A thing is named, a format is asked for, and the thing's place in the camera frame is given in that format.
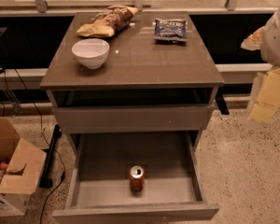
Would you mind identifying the grey drawer cabinet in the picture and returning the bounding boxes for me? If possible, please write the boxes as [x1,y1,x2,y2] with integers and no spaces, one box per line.
[40,11,223,146]

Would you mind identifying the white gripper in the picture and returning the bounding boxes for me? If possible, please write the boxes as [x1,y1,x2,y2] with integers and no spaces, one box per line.
[241,8,280,123]

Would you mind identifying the open grey middle drawer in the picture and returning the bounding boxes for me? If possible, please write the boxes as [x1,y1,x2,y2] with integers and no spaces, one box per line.
[52,132,219,224]

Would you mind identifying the white ceramic bowl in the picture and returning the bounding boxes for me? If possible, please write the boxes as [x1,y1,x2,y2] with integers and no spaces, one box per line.
[72,38,109,69]

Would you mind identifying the black power strip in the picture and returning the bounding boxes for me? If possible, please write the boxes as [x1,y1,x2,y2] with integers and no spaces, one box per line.
[39,124,62,189]

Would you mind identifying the brown yellow chip bag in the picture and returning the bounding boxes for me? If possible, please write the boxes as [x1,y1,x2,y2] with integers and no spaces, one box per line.
[77,6,139,38]

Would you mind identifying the red coke can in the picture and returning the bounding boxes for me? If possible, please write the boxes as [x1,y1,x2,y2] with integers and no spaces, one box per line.
[129,165,145,191]

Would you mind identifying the black cable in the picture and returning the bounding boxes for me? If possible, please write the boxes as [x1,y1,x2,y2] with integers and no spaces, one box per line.
[14,68,66,224]

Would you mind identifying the brown cardboard box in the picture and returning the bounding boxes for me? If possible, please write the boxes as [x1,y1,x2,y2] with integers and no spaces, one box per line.
[0,118,46,217]

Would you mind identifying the closed grey top drawer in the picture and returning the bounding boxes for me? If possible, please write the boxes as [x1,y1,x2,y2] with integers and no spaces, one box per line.
[53,105,214,134]

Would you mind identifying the blue snack bag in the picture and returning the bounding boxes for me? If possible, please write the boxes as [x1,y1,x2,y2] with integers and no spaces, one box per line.
[154,18,187,42]

